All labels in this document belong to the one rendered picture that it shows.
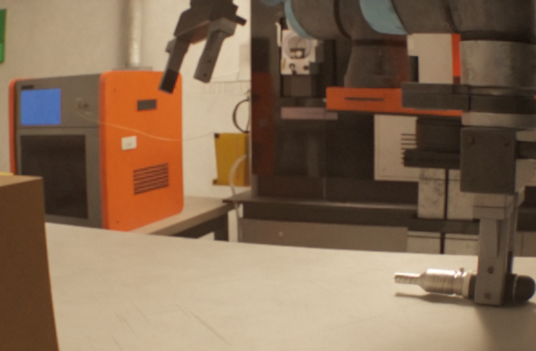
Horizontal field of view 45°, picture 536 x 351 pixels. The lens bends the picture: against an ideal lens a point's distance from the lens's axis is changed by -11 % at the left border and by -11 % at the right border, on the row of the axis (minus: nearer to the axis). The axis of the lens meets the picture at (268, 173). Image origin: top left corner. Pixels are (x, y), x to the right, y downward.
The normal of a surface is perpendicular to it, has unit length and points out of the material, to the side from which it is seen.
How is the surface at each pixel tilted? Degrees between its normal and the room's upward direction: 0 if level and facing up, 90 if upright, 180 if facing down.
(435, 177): 90
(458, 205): 90
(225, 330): 0
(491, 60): 90
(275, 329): 0
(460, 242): 90
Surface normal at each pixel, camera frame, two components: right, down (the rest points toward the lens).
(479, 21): -0.78, 0.08
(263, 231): -0.36, 0.11
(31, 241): 0.92, 0.04
